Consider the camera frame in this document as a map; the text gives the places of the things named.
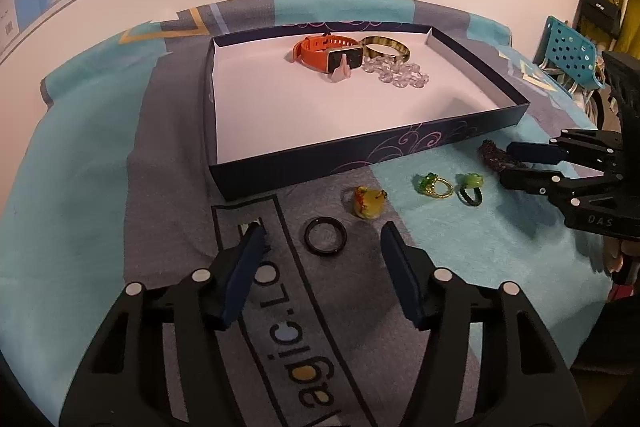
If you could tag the dark blue shallow box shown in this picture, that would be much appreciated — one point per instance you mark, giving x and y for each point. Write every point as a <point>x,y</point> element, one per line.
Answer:
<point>280,123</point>

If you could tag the teal perforated stool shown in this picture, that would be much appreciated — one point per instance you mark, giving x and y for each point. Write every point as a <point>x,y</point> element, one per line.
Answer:
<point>568,55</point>

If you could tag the tortoiseshell bangle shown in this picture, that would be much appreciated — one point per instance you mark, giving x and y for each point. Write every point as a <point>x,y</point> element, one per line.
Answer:
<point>385,48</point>

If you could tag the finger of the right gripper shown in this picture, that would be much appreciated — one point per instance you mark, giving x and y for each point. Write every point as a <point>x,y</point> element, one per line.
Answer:
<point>550,184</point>
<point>536,153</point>

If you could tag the right hand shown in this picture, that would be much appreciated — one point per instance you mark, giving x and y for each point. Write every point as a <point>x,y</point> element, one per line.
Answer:
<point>614,250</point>

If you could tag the orange smart watch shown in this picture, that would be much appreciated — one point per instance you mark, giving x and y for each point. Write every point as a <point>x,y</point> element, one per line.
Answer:
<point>326,53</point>

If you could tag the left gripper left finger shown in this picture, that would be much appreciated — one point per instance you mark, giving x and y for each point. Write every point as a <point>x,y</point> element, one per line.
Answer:
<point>121,380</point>

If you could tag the black handbag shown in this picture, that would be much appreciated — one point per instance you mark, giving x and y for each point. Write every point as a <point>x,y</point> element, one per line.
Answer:
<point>604,14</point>

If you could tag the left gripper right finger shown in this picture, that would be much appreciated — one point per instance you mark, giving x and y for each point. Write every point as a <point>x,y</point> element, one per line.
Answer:
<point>524,380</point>

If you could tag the teal grey bed sheet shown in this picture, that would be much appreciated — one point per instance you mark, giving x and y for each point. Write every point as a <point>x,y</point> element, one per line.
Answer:
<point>115,187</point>

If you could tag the gold ring green stone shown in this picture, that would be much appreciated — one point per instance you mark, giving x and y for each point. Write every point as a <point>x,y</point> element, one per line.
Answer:
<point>432,185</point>

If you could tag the black ring green stone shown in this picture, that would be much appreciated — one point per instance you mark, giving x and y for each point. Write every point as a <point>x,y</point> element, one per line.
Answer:
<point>470,188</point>

